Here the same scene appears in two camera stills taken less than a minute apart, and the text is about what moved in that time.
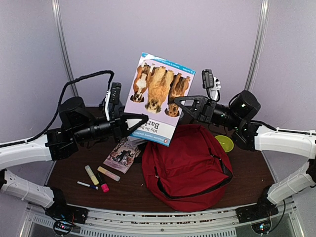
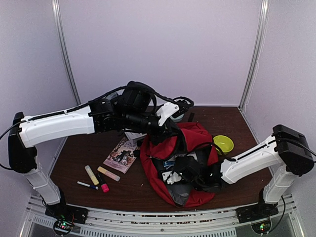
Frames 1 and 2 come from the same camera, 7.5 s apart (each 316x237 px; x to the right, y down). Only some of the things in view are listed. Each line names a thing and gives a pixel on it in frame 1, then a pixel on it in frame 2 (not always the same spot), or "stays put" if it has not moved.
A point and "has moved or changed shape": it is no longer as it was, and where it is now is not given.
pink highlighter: (104, 186) stays put
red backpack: (190, 175) has moved or changed shape
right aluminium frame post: (264, 11) stays put
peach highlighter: (108, 173) stays put
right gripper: (202, 106) → (177, 158)
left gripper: (118, 123) → (166, 132)
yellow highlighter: (92, 175) stays put
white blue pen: (88, 185) stays put
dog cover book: (157, 83) → (170, 163)
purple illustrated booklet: (123, 156) stays put
